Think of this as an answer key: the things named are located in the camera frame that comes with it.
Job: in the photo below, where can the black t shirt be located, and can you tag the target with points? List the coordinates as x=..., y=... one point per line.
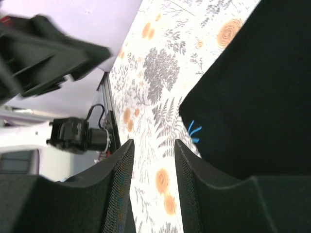
x=251, y=110

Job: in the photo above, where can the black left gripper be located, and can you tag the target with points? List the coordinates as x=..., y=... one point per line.
x=35, y=57

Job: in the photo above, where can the aluminium frame rail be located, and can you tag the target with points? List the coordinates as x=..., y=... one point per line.
x=105, y=95

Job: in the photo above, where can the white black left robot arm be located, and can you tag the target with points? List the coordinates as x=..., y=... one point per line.
x=71, y=134

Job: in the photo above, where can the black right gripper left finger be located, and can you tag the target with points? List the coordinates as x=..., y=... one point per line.
x=93, y=201

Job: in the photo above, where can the floral patterned table mat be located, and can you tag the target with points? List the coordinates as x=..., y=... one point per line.
x=170, y=45

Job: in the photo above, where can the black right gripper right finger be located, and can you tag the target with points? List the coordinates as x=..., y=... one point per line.
x=214, y=202

